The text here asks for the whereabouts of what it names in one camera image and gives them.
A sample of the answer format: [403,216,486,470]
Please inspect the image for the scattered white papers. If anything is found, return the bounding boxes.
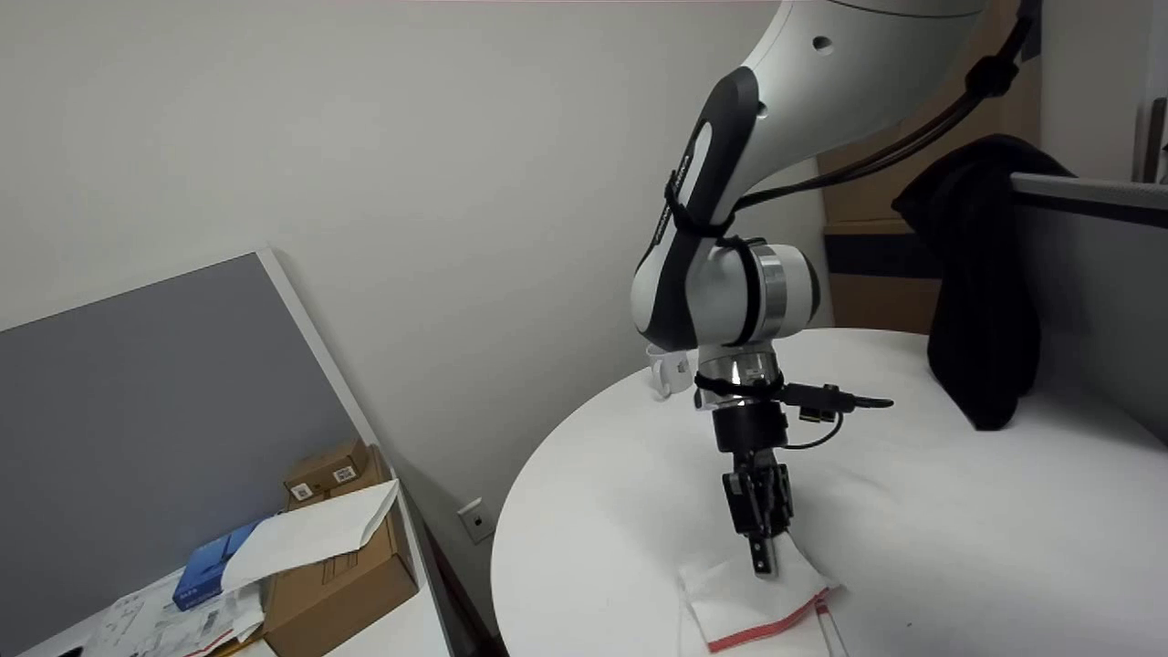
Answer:
[18,562,269,657]

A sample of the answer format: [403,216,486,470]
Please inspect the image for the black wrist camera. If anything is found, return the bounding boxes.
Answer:
[778,379,898,418]

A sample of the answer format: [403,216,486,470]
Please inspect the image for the black garment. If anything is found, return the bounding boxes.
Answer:
[890,130,1076,437]

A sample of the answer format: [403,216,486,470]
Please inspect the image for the brown wooden board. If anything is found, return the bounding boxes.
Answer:
[817,0,1053,335]

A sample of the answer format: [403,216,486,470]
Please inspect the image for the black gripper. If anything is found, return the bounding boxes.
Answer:
[708,399,804,582]

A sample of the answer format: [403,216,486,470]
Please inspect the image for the large cardboard box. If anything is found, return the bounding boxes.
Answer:
[255,486,422,657]

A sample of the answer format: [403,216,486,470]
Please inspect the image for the blue plastic bag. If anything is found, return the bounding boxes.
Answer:
[167,517,264,613]

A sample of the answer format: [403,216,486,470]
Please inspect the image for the white paper sheet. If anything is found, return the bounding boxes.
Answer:
[224,479,407,603]

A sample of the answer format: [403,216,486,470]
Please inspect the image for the grey desk partition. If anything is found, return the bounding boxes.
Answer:
[0,243,422,657]

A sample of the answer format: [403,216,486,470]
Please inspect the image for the white cloth with red stripe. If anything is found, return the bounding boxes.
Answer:
[672,529,857,657]

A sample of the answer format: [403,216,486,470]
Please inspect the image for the small cardboard box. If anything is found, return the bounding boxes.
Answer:
[280,442,396,510]

